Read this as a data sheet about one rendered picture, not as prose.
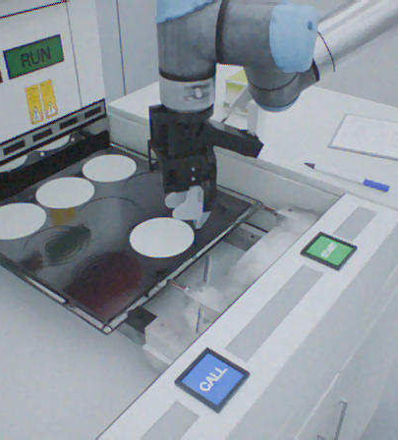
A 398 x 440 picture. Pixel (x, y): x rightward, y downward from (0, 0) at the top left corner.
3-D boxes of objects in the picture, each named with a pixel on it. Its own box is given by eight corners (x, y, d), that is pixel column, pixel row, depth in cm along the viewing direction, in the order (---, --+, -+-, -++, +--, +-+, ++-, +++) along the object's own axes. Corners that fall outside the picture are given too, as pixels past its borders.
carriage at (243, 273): (142, 361, 69) (141, 347, 67) (283, 229, 92) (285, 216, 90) (190, 393, 65) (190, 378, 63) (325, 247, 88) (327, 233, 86)
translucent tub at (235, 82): (222, 111, 105) (223, 78, 100) (241, 98, 109) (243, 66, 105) (255, 120, 101) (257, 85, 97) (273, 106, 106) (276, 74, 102)
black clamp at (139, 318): (128, 325, 70) (126, 311, 68) (139, 315, 71) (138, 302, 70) (147, 337, 68) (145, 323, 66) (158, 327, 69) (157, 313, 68)
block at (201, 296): (184, 307, 73) (184, 292, 71) (199, 294, 75) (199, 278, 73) (232, 334, 69) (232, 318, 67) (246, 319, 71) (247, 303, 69)
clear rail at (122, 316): (99, 334, 68) (98, 326, 67) (256, 204, 91) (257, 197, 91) (107, 339, 67) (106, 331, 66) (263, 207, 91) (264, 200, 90)
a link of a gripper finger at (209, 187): (194, 201, 81) (193, 152, 76) (203, 199, 82) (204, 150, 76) (204, 218, 78) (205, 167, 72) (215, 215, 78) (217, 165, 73)
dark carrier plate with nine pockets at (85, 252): (-43, 227, 85) (-44, 224, 85) (110, 147, 107) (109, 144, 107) (107, 323, 69) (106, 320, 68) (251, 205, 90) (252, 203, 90)
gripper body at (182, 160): (148, 173, 79) (143, 97, 72) (200, 163, 82) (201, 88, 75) (164, 199, 74) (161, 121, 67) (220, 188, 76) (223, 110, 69)
